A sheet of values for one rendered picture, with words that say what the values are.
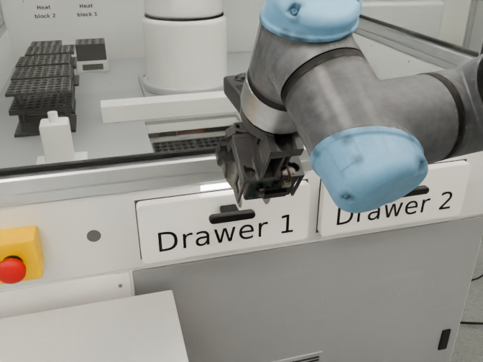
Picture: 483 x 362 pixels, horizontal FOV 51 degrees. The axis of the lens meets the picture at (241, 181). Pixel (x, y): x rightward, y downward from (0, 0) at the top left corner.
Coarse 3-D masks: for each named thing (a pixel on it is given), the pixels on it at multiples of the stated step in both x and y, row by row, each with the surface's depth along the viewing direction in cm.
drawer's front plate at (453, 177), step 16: (432, 176) 90; (448, 176) 92; (464, 176) 93; (320, 192) 88; (432, 192) 92; (464, 192) 94; (320, 208) 88; (336, 208) 88; (384, 208) 91; (400, 208) 92; (416, 208) 93; (432, 208) 94; (448, 208) 95; (320, 224) 89; (352, 224) 91; (368, 224) 92; (384, 224) 93
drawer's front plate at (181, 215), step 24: (216, 192) 82; (144, 216) 79; (168, 216) 80; (192, 216) 81; (264, 216) 85; (144, 240) 81; (168, 240) 82; (192, 240) 83; (216, 240) 84; (240, 240) 86; (264, 240) 87; (288, 240) 88
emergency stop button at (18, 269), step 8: (0, 264) 70; (8, 264) 70; (16, 264) 71; (0, 272) 70; (8, 272) 71; (16, 272) 71; (24, 272) 72; (0, 280) 71; (8, 280) 71; (16, 280) 72
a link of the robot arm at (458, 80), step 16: (464, 64) 42; (480, 64) 39; (448, 80) 40; (464, 80) 40; (480, 80) 38; (464, 96) 39; (480, 96) 38; (464, 112) 39; (480, 112) 39; (464, 128) 39; (480, 128) 40; (464, 144) 40; (480, 144) 41
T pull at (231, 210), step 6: (234, 204) 82; (222, 210) 80; (228, 210) 80; (234, 210) 80; (240, 210) 80; (246, 210) 80; (252, 210) 80; (210, 216) 78; (216, 216) 78; (222, 216) 78; (228, 216) 79; (234, 216) 79; (240, 216) 79; (246, 216) 79; (252, 216) 80; (210, 222) 78; (216, 222) 78; (222, 222) 79
